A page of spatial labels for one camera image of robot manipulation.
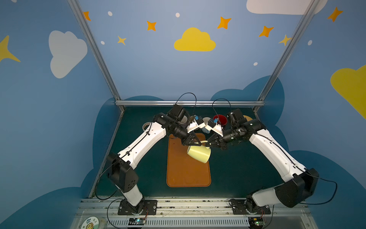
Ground light blue ceramic mug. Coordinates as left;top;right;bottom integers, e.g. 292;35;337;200
202;117;211;134

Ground yellow-green ceramic mug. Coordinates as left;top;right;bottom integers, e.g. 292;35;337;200
187;140;211;164

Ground black patterned mug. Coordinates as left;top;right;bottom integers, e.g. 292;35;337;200
213;114;228;127

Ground purple ceramic mug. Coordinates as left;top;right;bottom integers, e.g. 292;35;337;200
180;115;188;124

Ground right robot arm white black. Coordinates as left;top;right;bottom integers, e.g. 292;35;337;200
205;119;319;214

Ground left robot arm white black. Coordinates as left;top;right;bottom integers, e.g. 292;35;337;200
106;112;205;215

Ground orange rectangular tray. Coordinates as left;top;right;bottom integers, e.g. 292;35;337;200
166;135;211;188

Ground yellow bamboo steamer basket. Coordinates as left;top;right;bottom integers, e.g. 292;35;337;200
243;115;253;121

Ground large patterned tape roll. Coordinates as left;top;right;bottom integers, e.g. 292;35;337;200
142;122;151;132

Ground right controller circuit board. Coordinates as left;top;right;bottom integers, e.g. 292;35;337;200
248;218;265;229

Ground controller circuit board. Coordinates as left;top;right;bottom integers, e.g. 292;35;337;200
128;218;146;226
248;218;265;229

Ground left controller circuit board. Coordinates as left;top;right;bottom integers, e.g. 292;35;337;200
128;218;146;226

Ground round green white sticker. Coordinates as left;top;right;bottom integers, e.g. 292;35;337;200
80;216;100;229

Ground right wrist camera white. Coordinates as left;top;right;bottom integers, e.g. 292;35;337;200
205;119;224;137

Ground left camera black cable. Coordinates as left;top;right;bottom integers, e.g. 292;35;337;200
175;92;198;116

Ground aluminium frame right post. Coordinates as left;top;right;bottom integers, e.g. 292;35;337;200
253;0;321;114

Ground aluminium frame post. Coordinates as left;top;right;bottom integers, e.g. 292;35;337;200
253;0;321;114
67;0;124;113

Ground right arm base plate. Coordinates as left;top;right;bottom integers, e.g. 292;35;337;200
228;198;271;215

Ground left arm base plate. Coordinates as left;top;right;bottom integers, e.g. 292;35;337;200
118;199;157;216

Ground aluminium front rail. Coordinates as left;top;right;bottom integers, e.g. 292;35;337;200
71;198;317;229

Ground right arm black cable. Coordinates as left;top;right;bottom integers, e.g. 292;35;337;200
307;177;338;206

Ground aluminium frame left post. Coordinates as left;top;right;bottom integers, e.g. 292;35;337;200
67;0;124;113

